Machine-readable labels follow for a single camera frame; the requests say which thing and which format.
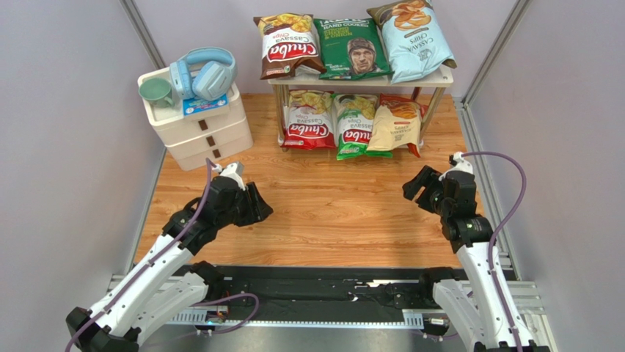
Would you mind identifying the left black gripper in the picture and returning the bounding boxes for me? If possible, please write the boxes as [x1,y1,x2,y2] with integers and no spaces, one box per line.
[216,181,274,229]

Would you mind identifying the cream orange cassava chips bag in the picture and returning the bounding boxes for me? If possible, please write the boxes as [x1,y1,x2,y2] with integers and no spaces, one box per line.
[367,94,428,158]

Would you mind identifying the green Chuba chips bag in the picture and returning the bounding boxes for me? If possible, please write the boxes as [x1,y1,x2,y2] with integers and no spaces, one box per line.
[332,94,392,161]

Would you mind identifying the light blue cassava chips bag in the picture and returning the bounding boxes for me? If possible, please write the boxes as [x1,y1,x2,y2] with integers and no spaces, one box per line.
[366,0,457,84]

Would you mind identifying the dark green chips bag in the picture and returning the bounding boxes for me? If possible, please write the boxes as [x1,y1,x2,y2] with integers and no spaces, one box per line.
[313,18,392,81]

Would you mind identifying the brown Chuba chips bag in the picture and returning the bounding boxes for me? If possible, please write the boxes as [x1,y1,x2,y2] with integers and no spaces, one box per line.
[253,12,326,80]

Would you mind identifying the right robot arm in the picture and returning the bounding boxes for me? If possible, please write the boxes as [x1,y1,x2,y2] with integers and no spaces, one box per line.
[403,164,550,351]

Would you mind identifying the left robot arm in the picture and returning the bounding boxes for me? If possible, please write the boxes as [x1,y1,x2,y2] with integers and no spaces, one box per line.
[65,172,273,351]

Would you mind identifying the red Chuba chips bag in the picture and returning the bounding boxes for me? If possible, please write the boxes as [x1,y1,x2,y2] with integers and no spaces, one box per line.
[282,89,337,150]

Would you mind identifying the white two-tier shelf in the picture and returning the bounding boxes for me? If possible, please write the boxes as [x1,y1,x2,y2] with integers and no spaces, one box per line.
[267,65,454,151]

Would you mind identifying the white three-drawer organizer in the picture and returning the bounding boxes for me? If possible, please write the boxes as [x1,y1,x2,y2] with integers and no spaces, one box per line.
[144,84,254,171]

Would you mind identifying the blue sticker card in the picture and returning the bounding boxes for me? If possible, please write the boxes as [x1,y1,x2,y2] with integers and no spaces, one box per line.
[182,94,229,117]

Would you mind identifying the light blue headphones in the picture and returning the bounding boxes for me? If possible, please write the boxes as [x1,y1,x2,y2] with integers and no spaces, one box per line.
[169,47,238,101]

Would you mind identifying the green ceramic mug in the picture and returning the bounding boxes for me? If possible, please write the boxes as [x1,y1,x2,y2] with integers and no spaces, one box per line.
[138,77,175,109]

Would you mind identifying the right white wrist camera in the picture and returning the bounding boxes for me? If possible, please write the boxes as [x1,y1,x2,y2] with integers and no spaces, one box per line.
[439,152,474,181]

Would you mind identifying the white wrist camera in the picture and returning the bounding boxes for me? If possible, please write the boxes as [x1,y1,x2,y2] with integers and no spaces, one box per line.
[439,152,474,181]
[211,161,246,190]

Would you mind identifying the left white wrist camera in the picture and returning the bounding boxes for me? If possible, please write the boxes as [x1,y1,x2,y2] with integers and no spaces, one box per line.
[211,161,246,190]

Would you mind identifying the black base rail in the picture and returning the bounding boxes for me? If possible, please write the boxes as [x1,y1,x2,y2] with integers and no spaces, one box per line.
[131,263,519,328]

